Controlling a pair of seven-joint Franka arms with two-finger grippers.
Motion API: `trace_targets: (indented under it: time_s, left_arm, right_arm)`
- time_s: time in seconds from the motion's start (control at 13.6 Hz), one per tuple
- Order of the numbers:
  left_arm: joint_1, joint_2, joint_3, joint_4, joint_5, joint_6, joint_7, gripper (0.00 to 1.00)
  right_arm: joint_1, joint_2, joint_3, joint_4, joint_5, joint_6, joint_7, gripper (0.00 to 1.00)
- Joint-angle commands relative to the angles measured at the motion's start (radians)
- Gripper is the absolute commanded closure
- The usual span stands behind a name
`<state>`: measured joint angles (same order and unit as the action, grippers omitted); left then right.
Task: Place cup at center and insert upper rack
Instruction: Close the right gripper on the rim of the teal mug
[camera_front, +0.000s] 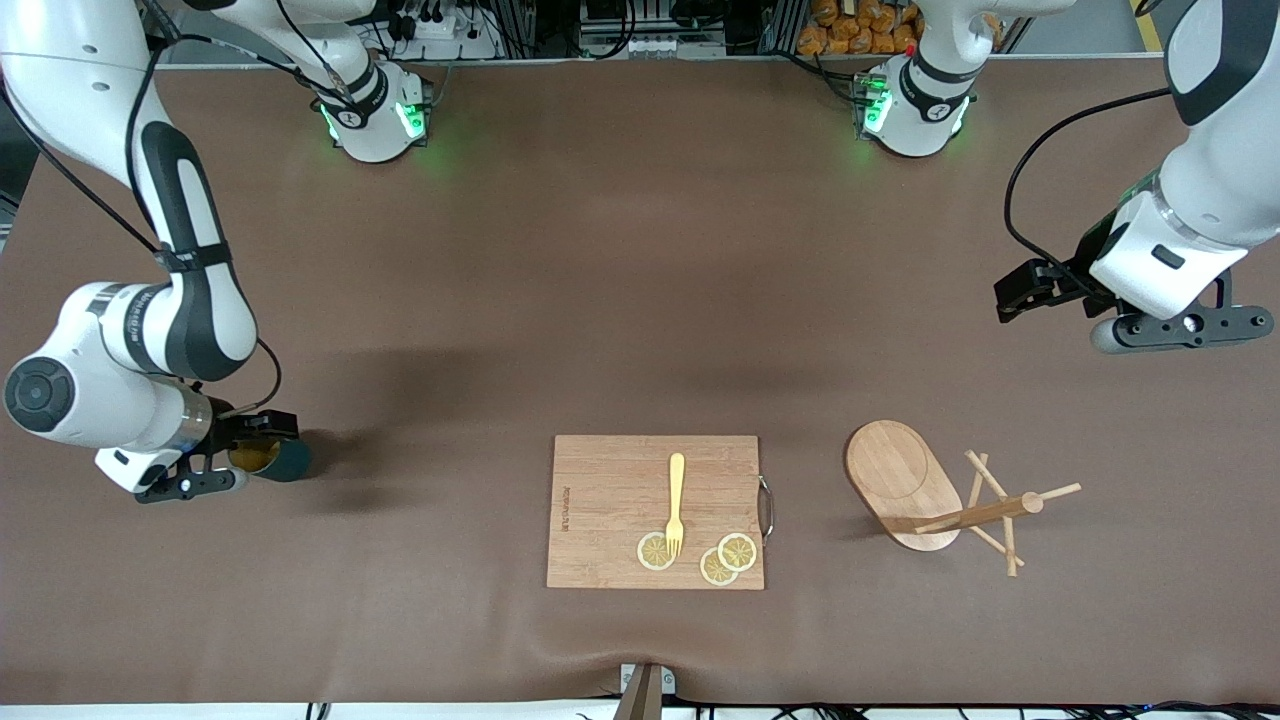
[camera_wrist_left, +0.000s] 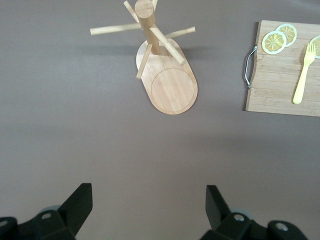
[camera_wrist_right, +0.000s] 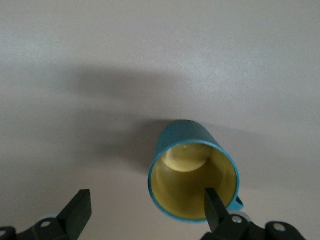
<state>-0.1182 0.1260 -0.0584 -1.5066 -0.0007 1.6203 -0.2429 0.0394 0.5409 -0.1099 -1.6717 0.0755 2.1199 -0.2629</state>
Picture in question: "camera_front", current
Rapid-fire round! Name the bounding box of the dark teal mug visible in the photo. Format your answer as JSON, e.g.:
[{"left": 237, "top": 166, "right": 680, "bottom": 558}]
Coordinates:
[{"left": 228, "top": 432, "right": 313, "bottom": 483}]

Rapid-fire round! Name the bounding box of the oval wooden rack base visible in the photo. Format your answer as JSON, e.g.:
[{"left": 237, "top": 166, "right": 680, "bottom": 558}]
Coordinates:
[{"left": 845, "top": 420, "right": 964, "bottom": 553}]

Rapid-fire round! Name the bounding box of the pile of orange bags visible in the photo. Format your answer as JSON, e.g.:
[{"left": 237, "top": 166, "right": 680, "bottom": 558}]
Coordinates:
[{"left": 797, "top": 0, "right": 926, "bottom": 56}]

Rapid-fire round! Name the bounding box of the wooden cutting board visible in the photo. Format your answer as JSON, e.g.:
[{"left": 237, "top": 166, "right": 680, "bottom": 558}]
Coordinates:
[{"left": 546, "top": 434, "right": 776, "bottom": 591}]

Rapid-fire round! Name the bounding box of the yellow plastic fork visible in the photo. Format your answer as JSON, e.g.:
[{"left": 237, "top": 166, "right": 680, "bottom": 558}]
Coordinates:
[{"left": 665, "top": 452, "right": 688, "bottom": 559}]

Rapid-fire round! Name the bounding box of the white power strip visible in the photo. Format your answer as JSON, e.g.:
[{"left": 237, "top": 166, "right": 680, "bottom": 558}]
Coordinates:
[{"left": 400, "top": 8, "right": 501, "bottom": 61}]

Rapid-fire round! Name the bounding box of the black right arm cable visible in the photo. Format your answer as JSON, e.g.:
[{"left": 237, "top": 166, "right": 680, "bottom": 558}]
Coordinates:
[{"left": 0, "top": 0, "right": 386, "bottom": 416}]

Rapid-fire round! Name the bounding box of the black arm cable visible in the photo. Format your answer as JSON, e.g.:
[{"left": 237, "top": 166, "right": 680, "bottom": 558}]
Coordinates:
[
  {"left": 0, "top": 0, "right": 386, "bottom": 416},
  {"left": 1004, "top": 87, "right": 1173, "bottom": 276}
]

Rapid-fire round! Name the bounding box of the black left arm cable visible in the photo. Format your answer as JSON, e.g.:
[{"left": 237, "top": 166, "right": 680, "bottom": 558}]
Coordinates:
[{"left": 1004, "top": 87, "right": 1173, "bottom": 276}]

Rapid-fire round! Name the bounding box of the wooden rack post with pegs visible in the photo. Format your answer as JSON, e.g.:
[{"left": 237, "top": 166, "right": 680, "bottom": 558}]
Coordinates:
[{"left": 885, "top": 450, "right": 1083, "bottom": 579}]

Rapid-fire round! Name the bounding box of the aluminium profile frame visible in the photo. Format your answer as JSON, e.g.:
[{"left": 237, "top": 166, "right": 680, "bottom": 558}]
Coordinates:
[{"left": 0, "top": 0, "right": 1280, "bottom": 96}]

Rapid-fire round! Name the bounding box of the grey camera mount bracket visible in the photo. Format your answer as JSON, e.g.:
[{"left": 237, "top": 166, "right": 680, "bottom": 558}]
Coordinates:
[{"left": 618, "top": 662, "right": 677, "bottom": 720}]

